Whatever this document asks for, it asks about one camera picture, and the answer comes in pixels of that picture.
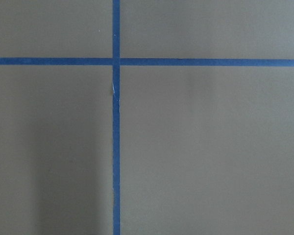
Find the blue tape line crosswise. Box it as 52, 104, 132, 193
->
0, 57, 294, 67

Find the blue tape line lengthwise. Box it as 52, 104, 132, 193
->
112, 0, 121, 235

